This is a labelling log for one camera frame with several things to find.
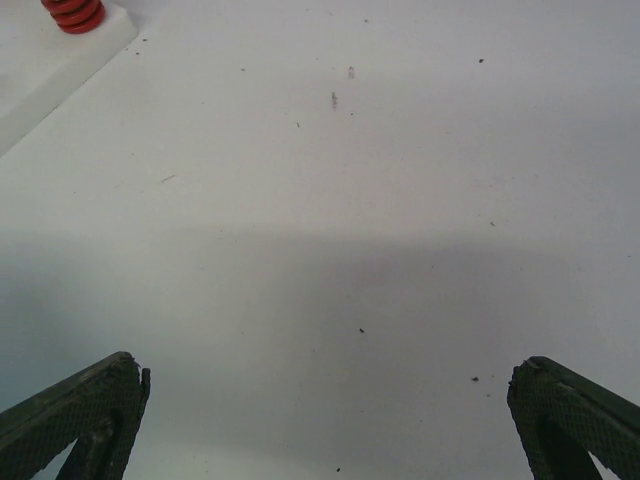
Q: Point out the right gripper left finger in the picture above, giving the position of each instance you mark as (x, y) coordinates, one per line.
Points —
(98, 411)

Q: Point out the white peg base plate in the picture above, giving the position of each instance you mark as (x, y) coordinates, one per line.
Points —
(41, 66)

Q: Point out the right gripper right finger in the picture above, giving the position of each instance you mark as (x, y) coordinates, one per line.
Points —
(565, 421)

